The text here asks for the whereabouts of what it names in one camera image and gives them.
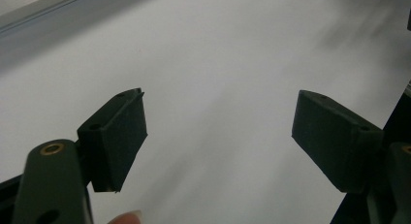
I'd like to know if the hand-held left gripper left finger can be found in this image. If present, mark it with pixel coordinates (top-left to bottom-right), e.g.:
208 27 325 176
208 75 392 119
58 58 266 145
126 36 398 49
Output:
77 87 149 194

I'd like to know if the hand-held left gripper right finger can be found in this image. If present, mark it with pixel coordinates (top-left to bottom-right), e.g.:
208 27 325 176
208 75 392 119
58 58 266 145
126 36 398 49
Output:
291 89 385 194

